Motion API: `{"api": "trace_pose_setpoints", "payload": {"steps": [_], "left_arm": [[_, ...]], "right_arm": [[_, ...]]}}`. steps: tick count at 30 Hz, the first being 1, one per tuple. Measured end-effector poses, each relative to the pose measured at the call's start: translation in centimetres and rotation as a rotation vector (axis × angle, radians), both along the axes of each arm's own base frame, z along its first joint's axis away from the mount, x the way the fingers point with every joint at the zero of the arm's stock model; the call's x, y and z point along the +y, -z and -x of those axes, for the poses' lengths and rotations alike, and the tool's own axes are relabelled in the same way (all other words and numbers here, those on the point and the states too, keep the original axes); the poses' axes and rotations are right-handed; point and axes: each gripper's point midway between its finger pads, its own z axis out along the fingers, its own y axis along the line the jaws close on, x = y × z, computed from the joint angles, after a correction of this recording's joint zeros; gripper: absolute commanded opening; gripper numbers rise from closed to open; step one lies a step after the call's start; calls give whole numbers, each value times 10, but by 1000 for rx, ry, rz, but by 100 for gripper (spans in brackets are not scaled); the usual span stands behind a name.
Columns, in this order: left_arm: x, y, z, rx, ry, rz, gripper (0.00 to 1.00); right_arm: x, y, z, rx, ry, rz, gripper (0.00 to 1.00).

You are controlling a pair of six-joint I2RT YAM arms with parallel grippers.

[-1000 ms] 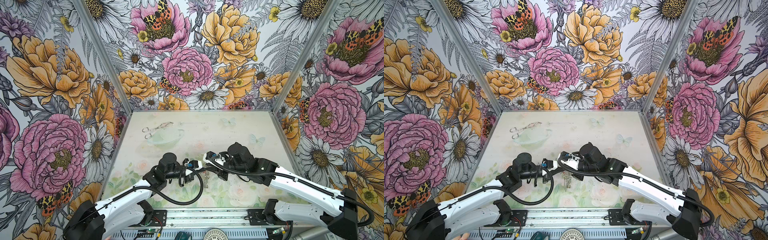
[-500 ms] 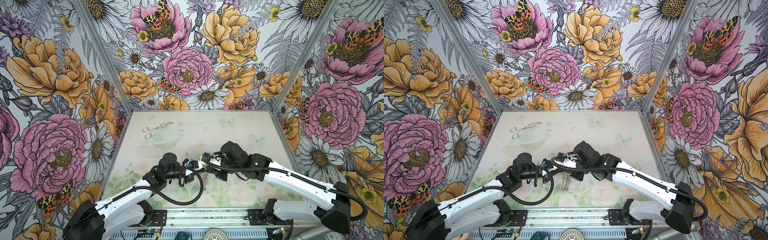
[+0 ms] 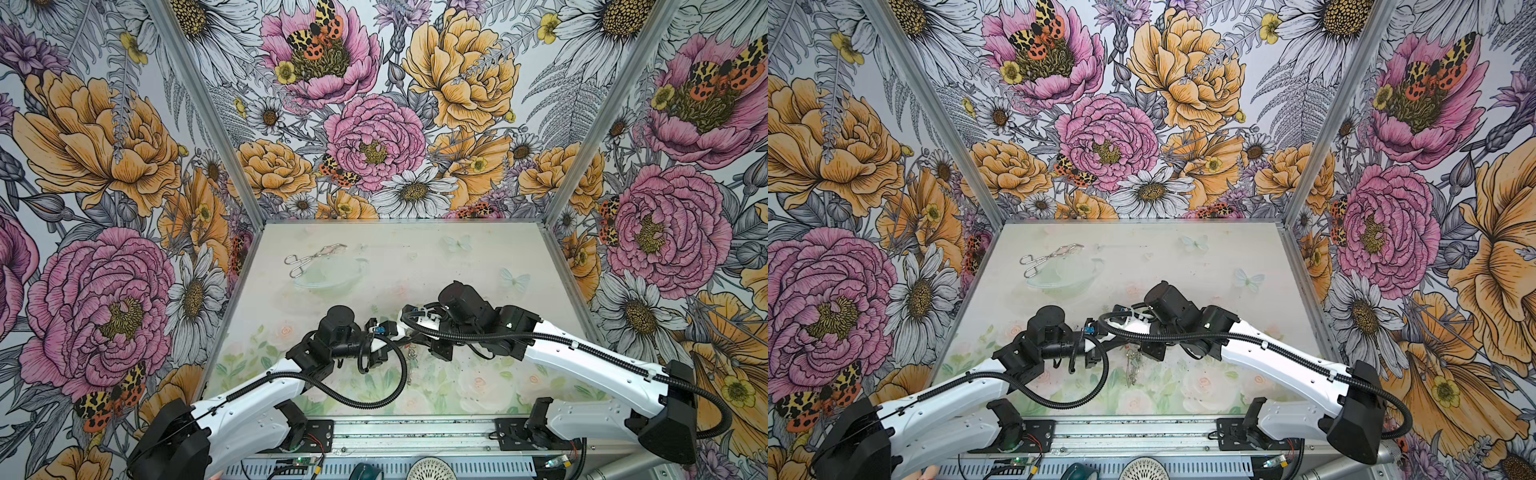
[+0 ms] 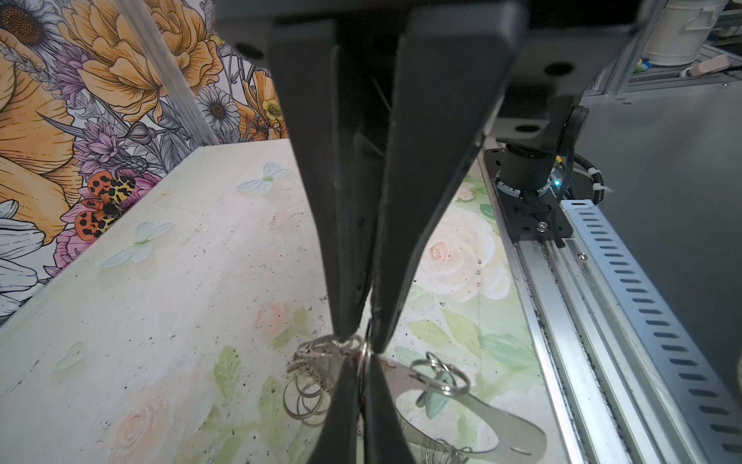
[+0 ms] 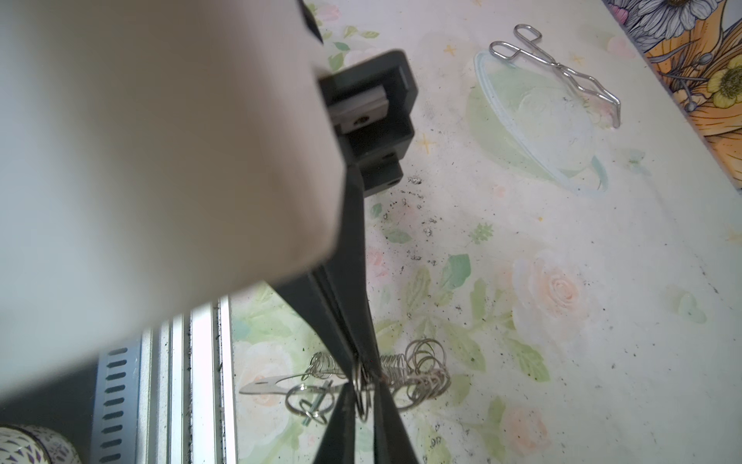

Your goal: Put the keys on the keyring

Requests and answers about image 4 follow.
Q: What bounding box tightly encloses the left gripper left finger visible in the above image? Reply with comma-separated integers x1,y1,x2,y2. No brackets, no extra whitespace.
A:
307,357,359,464

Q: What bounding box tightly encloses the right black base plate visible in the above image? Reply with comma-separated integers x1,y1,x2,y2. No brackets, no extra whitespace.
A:
484,145,573,243

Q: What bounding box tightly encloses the aluminium front rail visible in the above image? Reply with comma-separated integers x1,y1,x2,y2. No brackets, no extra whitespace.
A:
479,149,741,463

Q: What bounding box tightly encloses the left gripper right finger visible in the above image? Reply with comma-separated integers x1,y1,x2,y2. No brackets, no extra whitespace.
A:
361,355,415,464

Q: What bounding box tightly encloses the white plastic bucket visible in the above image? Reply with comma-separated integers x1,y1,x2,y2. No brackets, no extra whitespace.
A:
643,0,728,67

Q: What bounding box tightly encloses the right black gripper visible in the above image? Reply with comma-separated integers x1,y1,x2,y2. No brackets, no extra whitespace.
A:
214,1,649,353

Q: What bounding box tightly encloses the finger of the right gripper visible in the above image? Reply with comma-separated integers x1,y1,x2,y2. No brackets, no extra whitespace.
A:
268,19,386,340

